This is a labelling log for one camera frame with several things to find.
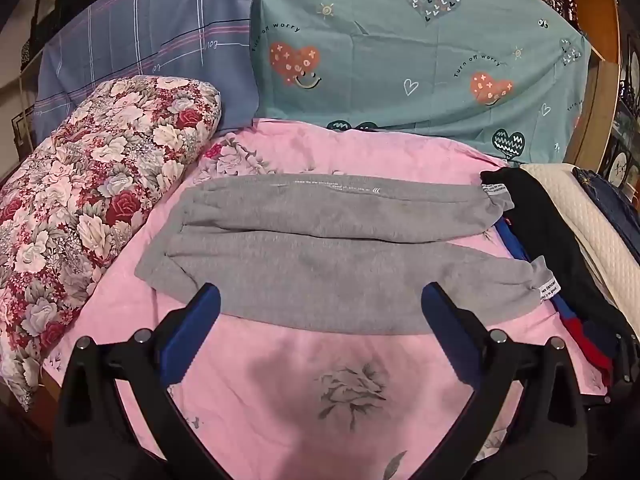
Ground red floral folded quilt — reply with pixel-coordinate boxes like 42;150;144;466
0;75;222;411

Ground blue and red garment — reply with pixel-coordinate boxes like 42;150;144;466
495;217;616;388

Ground pink floral bed sheet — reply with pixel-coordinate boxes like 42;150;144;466
42;117;608;480

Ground teal heart print sheet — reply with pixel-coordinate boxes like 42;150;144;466
247;0;593;166

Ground black folded garment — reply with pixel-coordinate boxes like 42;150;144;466
480;166;638;381

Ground blue plaid pillow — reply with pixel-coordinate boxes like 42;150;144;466
34;0;271;143

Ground wooden display cabinet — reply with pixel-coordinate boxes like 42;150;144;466
565;0;640;201

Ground cream quilted cloth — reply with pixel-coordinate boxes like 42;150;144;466
520;162;640;311

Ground dark blue jeans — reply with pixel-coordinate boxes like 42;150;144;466
572;166;640;261

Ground grey sweat pants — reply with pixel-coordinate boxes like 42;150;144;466
134;172;563;336

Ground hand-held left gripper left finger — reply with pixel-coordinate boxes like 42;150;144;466
52;282;236;480

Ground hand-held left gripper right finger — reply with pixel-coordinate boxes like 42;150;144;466
421;281;588;480

